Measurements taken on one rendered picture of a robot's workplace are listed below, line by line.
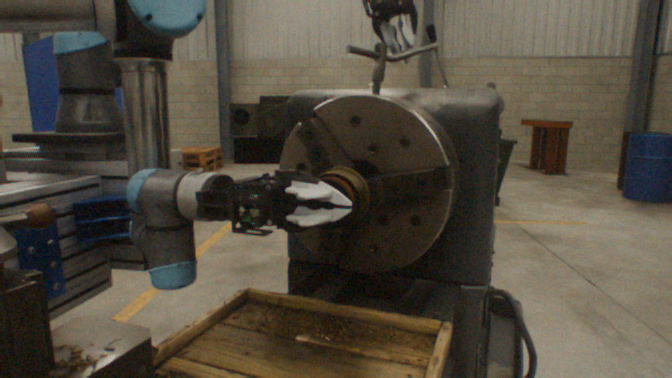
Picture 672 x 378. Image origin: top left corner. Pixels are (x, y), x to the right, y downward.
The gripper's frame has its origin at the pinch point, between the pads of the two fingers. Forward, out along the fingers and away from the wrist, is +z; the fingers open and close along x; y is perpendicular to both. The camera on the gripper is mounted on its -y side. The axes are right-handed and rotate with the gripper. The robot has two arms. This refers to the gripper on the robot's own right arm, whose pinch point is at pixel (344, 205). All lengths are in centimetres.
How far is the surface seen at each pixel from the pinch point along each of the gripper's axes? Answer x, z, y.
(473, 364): -39, 16, -32
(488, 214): -7.2, 17.2, -32.2
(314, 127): 10.0, -9.7, -11.1
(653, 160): -56, 188, -629
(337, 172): 3.9, -2.7, -4.0
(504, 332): -55, 22, -78
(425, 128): 9.9, 7.7, -15.3
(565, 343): -109, 53, -184
